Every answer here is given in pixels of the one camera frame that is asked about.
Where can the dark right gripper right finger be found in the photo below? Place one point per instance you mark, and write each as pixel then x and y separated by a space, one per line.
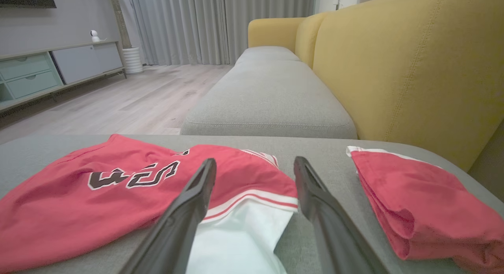
pixel 334 234

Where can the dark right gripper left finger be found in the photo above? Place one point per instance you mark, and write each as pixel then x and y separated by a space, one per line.
pixel 177 226

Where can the red shorts with white stripes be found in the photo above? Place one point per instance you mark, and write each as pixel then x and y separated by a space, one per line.
pixel 425 203

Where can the red jersey with white trim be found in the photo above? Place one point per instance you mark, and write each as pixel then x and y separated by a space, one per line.
pixel 78 211

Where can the large grey sofa seat cushion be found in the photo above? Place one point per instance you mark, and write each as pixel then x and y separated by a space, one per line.
pixel 271 100

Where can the white ribbed plant pot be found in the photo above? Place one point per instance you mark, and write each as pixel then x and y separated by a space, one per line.
pixel 132 60

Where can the large yellow sofa back cushion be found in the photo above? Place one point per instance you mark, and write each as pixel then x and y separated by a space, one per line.
pixel 413 69

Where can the small grey sofa seat cushion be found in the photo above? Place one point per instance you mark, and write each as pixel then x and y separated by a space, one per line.
pixel 265 53

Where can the narrow yellow sofa back cushion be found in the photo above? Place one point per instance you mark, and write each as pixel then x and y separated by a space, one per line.
pixel 309 37

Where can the grey pleated curtain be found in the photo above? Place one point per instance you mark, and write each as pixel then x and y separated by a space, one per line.
pixel 197 26

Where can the grey and green tv cabinet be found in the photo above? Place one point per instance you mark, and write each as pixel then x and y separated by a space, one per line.
pixel 47 69

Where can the yellow sofa end back cushion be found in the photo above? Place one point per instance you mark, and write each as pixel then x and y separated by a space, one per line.
pixel 271 32

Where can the brown plant trunk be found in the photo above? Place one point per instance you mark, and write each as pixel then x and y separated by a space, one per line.
pixel 120 22

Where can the white security camera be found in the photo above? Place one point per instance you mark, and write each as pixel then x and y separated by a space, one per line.
pixel 94 36

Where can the white wall socket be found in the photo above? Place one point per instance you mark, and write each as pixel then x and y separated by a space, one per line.
pixel 337 3

